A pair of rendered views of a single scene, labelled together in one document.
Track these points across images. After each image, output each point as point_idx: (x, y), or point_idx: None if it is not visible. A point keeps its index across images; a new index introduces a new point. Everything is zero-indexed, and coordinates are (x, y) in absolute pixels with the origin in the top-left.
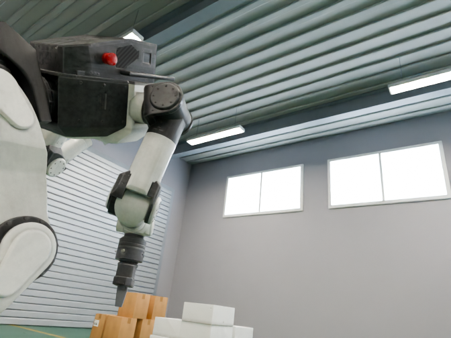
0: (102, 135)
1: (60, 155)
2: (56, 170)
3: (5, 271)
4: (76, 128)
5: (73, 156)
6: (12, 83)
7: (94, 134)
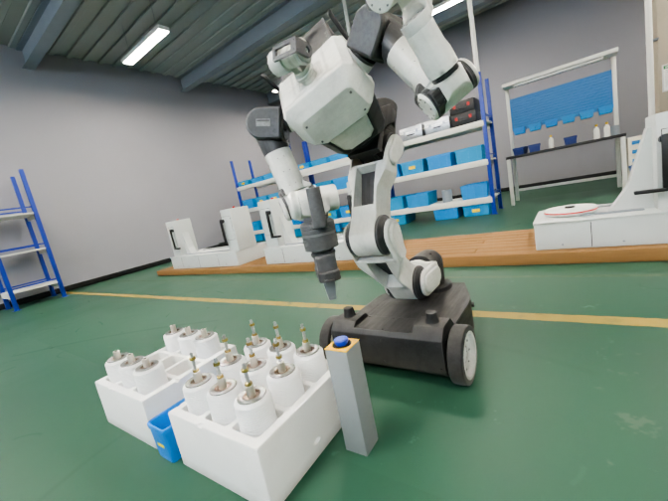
0: (326, 143)
1: (416, 97)
2: (428, 110)
3: None
4: (338, 153)
5: (422, 68)
6: None
7: (330, 146)
